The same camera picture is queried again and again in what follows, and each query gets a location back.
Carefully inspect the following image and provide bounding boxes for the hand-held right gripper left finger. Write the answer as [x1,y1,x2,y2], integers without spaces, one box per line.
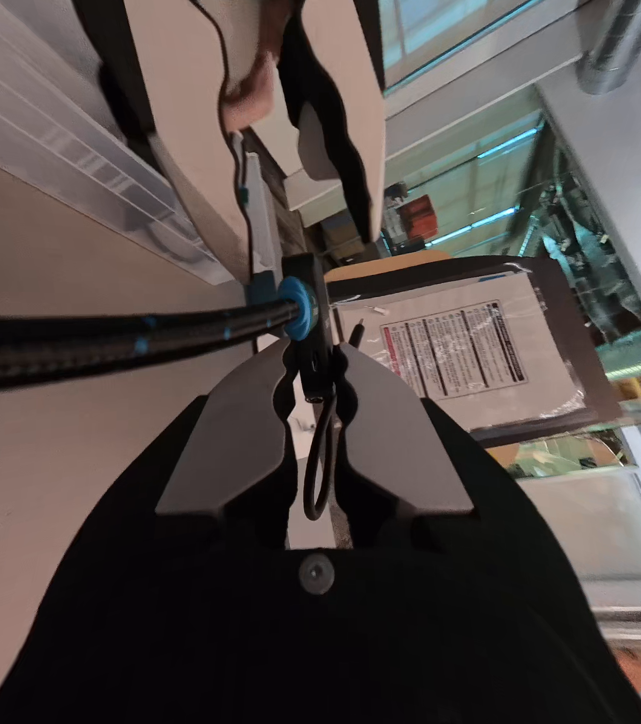
[155,339,299,517]

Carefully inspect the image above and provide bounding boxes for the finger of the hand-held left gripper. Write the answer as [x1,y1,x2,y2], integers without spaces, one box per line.
[127,0,255,282]
[278,0,387,244]

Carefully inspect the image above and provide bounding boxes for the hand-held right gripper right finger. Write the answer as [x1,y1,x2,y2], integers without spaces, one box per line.
[334,344,475,515]

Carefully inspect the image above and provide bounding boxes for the black braided hub cable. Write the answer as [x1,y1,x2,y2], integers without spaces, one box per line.
[302,318,365,521]

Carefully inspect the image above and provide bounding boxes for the clear plastic bin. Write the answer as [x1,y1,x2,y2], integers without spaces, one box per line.
[0,0,276,286]

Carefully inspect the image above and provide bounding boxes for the black hdmi cable green plugs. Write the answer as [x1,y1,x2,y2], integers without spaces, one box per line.
[0,276,318,398]

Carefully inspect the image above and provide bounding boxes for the person's left hand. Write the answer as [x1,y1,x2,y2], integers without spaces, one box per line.
[222,0,294,133]

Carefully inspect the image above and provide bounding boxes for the instruction sign on wooden board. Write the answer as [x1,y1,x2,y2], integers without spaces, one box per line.
[323,252,638,473]

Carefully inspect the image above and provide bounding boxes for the red storage crate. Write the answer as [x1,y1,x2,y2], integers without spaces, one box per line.
[399,195,439,239]

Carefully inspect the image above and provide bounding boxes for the wire storage shelf rack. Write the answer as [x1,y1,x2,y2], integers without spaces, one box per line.
[320,181,440,267]

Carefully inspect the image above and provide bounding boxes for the silver ventilation duct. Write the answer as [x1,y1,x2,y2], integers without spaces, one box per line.
[575,0,641,96]

